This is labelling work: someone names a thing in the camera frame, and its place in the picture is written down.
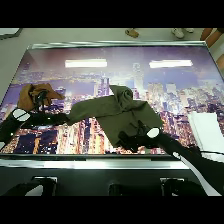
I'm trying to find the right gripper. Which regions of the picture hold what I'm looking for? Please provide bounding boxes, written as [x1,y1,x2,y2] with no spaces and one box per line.
[117,130,150,153]

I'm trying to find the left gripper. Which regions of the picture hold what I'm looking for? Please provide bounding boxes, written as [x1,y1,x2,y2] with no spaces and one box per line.
[49,113,72,127]

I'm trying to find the olive green shirt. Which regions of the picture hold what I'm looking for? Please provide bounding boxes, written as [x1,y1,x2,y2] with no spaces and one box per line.
[66,84,165,150]

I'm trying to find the brown garment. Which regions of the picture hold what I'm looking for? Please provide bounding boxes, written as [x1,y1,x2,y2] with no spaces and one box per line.
[17,83,66,113]

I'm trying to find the white garment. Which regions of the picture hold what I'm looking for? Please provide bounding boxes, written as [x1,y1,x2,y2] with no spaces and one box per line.
[187,111,224,155]

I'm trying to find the person's legs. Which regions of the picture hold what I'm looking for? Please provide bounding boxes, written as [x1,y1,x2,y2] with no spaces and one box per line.
[124,28,140,39]
[171,27,195,40]

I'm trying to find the silver frame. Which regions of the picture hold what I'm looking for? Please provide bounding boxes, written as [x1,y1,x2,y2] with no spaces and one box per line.
[0,39,224,197]

